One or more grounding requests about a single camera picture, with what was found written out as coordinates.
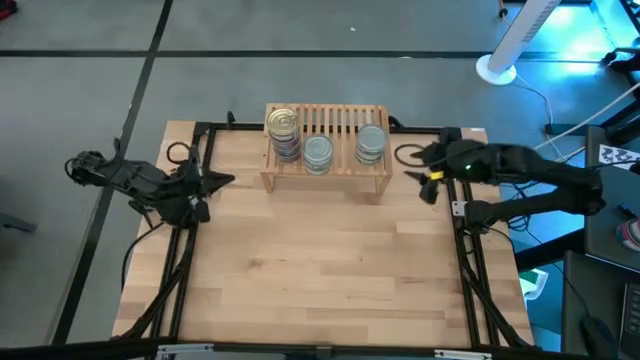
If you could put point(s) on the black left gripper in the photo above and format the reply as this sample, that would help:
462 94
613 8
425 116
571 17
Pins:
187 182

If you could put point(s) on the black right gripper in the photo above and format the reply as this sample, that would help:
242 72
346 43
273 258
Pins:
452 160

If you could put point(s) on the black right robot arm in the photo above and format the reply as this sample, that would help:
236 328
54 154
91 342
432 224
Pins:
545 185

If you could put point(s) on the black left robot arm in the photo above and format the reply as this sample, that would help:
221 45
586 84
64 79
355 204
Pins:
130 180

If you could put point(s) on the wooden slatted shelf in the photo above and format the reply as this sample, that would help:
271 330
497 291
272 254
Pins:
340 120

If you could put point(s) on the green white box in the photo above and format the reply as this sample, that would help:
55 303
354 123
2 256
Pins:
532 282

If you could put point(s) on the black side desk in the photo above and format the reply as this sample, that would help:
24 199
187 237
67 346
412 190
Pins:
612 225

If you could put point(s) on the printed marker sheet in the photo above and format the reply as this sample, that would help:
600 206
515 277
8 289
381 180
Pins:
617 155

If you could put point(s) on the black computer desk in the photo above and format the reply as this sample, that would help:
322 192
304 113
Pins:
590 290

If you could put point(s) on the grey furniture foot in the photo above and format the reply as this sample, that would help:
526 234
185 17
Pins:
15 222

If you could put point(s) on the small black connector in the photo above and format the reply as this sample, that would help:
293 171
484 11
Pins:
626 211

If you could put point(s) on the black floor stand leg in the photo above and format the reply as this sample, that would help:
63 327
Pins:
620 122

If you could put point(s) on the multicolour tape roll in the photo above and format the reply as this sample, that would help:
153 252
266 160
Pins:
631 235

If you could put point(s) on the black computer mouse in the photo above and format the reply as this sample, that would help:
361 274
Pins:
597 337

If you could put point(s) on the black chair base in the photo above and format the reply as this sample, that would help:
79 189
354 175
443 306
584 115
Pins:
625 62

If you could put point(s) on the black keyboard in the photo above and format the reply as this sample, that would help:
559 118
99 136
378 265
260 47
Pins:
632 315

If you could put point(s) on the red floor object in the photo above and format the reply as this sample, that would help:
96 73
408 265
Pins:
6 9

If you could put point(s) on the black metal table frame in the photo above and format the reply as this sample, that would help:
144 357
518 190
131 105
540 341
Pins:
425 130

